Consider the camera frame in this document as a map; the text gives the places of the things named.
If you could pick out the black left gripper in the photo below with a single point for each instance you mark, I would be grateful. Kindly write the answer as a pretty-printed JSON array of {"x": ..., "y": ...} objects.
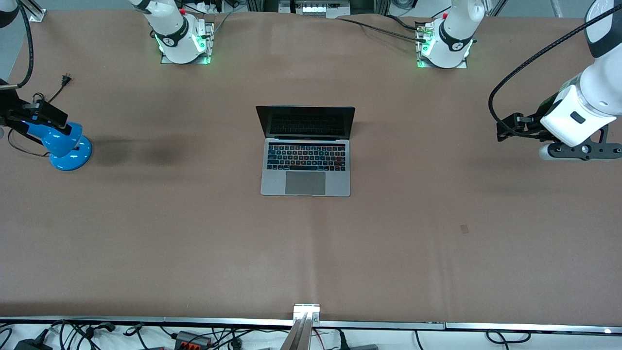
[{"x": 533, "y": 124}]

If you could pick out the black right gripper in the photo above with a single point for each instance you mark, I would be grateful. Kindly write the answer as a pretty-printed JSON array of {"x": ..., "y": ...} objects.
[{"x": 10, "y": 109}]

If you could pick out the grey aluminium laptop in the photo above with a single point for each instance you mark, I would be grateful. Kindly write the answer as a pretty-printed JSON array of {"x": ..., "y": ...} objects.
[{"x": 306, "y": 184}]

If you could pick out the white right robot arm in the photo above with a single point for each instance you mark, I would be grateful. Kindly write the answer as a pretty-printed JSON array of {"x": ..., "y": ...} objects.
[{"x": 175, "y": 29}]

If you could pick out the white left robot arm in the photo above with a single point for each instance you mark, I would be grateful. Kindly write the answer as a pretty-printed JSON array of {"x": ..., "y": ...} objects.
[{"x": 597, "y": 87}]

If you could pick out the blue desk lamp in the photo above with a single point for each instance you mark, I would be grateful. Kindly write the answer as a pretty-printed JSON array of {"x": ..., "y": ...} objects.
[{"x": 73, "y": 153}]

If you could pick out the aluminium corner profile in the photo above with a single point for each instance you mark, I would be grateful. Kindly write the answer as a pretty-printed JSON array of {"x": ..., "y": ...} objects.
[{"x": 34, "y": 12}]

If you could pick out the brown table cover mat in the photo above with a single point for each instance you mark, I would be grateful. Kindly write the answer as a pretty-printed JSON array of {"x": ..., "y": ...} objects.
[{"x": 146, "y": 243}]

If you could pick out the white power strip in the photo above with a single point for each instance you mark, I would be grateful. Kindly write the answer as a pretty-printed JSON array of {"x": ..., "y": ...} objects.
[{"x": 209, "y": 6}]

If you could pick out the silver electronics box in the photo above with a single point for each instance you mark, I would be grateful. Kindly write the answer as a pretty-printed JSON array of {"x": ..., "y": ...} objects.
[{"x": 313, "y": 8}]

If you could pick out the black power adapter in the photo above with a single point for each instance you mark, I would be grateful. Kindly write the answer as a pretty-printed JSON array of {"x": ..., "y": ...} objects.
[{"x": 29, "y": 345}]

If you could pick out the orange black connector box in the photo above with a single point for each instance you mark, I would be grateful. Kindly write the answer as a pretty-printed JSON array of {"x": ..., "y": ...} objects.
[{"x": 192, "y": 339}]

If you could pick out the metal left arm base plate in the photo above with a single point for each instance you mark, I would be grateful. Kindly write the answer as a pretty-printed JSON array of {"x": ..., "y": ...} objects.
[{"x": 421, "y": 59}]

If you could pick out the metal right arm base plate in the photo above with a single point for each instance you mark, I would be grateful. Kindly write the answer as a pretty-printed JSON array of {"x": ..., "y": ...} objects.
[{"x": 210, "y": 34}]

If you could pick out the aluminium table edge rail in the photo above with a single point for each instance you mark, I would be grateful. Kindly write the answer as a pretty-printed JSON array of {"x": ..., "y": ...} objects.
[{"x": 146, "y": 321}]

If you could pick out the aluminium camera mount profile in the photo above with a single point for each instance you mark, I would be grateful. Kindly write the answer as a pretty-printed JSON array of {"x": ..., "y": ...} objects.
[{"x": 306, "y": 311}]

